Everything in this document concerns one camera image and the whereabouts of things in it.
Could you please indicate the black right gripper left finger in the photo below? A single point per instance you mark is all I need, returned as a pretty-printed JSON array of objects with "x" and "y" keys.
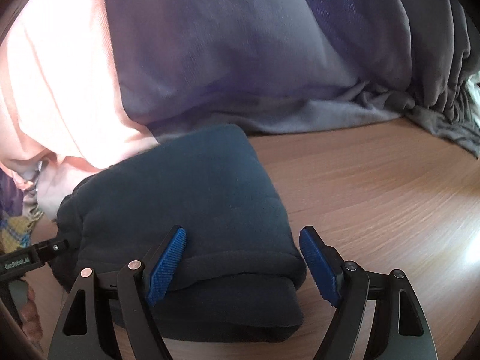
[{"x": 85, "y": 327}]

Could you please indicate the dark pants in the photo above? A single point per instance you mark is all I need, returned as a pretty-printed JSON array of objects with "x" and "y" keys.
[{"x": 240, "y": 271}]

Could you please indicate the person's left hand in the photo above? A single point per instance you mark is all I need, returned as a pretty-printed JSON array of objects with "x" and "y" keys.
[{"x": 31, "y": 323}]

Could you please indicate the yellow plaid fringed blanket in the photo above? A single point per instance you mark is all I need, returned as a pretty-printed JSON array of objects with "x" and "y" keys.
[{"x": 16, "y": 231}]

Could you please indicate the pink sheer curtain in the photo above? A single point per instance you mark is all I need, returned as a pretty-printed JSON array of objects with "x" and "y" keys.
[{"x": 62, "y": 118}]

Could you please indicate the purple grey curtain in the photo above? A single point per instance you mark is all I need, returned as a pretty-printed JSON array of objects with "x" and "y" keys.
[{"x": 296, "y": 66}]

